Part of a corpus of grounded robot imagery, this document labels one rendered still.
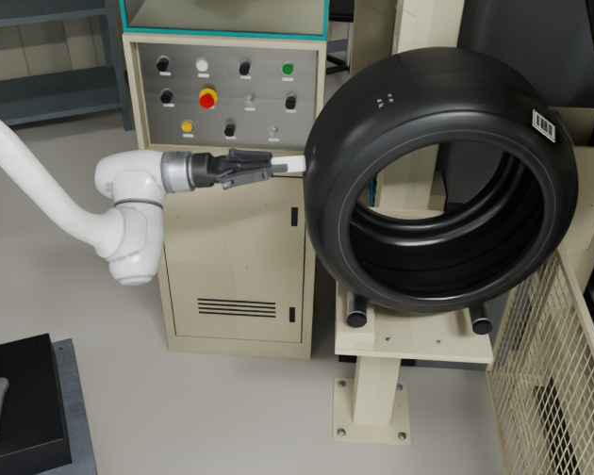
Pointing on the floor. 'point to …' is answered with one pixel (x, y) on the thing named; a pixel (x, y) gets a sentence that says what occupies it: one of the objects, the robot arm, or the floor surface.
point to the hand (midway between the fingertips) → (288, 164)
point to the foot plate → (399, 424)
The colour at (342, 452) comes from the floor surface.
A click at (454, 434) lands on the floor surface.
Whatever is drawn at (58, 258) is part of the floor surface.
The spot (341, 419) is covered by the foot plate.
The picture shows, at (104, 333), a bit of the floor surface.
